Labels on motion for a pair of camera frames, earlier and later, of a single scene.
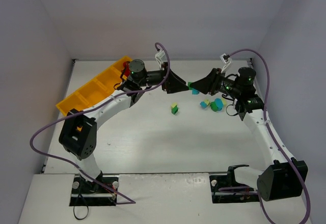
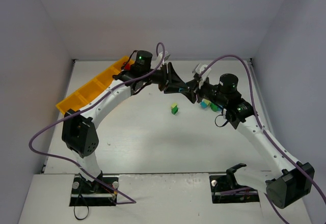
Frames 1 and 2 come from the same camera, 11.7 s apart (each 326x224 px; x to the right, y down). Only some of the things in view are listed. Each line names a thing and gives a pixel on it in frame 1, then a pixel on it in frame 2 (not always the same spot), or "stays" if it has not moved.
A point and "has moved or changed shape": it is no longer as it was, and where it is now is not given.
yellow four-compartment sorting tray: [87, 96] stays
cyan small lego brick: [203, 105] stays
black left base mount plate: [85, 193] stays
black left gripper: [165, 77] stays
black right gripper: [217, 81] to [199, 89]
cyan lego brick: [194, 91] has moved or changed shape
